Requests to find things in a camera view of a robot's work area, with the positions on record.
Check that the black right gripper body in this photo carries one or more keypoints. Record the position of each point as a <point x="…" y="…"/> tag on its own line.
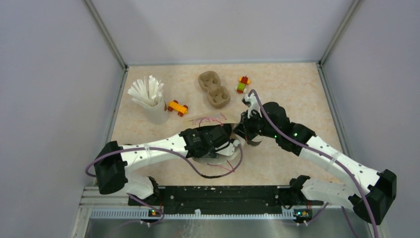
<point x="254" y="126"/>

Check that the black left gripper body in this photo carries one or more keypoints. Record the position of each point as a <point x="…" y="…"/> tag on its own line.
<point x="213" y="151"/>

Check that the stack of paper cups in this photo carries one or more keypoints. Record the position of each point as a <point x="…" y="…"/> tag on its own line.
<point x="255" y="141"/>

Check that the kraft pink paper bag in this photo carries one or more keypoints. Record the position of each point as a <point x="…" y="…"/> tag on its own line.
<point x="210" y="119"/>

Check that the brown cardboard cup carrier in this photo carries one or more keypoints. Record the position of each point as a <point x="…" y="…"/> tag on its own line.
<point x="217" y="95"/>

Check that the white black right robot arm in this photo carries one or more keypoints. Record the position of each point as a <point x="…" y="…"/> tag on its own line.
<point x="368" y="192"/>

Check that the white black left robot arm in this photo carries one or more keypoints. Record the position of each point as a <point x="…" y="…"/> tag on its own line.
<point x="115" y="164"/>

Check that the red green toy brick car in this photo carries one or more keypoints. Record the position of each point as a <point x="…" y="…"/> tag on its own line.
<point x="243" y="82"/>

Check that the yellow toy brick car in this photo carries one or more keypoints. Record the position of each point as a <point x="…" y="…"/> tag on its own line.
<point x="175" y="106"/>

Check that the white straw holder cup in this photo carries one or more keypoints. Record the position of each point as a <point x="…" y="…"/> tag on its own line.
<point x="158" y="114"/>

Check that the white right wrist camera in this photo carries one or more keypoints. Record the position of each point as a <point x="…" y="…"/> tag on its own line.
<point x="253" y="106"/>

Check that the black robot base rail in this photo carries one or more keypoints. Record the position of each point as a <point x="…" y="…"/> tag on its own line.
<point x="270" y="194"/>

